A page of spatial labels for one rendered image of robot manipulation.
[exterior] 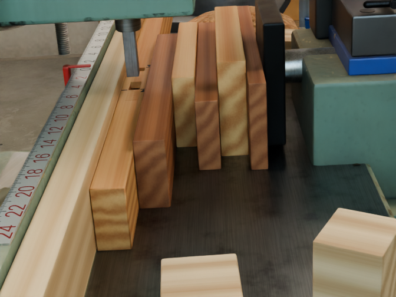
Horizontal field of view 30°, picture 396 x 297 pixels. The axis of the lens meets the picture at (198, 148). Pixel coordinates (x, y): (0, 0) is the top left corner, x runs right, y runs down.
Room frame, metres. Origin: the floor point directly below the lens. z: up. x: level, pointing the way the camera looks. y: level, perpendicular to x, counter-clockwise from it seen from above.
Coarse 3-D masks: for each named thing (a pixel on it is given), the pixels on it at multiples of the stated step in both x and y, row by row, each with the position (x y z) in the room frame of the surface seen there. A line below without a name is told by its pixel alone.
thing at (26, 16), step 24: (0, 0) 0.50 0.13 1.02; (24, 0) 0.50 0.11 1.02; (48, 0) 0.50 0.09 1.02; (72, 0) 0.50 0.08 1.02; (96, 0) 0.50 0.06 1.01; (120, 0) 0.50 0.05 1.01; (144, 0) 0.50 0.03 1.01; (168, 0) 0.49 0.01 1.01; (192, 0) 0.50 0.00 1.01; (0, 24) 0.50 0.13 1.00; (24, 24) 0.50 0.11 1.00; (120, 24) 0.52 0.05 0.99
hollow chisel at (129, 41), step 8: (128, 32) 0.53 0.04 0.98; (128, 40) 0.53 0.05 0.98; (136, 40) 0.53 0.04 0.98; (128, 48) 0.53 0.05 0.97; (136, 48) 0.53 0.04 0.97; (128, 56) 0.53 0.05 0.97; (136, 56) 0.53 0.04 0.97; (128, 64) 0.53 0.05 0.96; (136, 64) 0.53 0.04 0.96; (128, 72) 0.53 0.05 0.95; (136, 72) 0.53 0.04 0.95
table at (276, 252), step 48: (288, 96) 0.60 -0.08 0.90; (288, 144) 0.50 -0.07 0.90; (192, 192) 0.43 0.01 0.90; (240, 192) 0.42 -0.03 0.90; (288, 192) 0.42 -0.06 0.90; (336, 192) 0.42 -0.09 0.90; (144, 240) 0.37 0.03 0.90; (192, 240) 0.37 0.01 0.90; (240, 240) 0.36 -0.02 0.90; (288, 240) 0.36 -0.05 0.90; (96, 288) 0.33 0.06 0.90; (144, 288) 0.32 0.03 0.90; (288, 288) 0.31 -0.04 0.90
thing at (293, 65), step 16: (256, 0) 0.56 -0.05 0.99; (272, 0) 0.55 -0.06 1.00; (256, 16) 0.55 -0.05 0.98; (272, 16) 0.50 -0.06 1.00; (256, 32) 0.56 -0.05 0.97; (272, 32) 0.48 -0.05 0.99; (272, 48) 0.48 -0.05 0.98; (304, 48) 0.53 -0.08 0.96; (320, 48) 0.53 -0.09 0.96; (272, 64) 0.48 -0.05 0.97; (288, 64) 0.52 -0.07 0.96; (272, 80) 0.48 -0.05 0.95; (288, 80) 0.52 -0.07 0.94; (272, 96) 0.48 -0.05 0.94; (272, 112) 0.48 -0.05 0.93; (272, 128) 0.48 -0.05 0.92; (272, 144) 0.48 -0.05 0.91
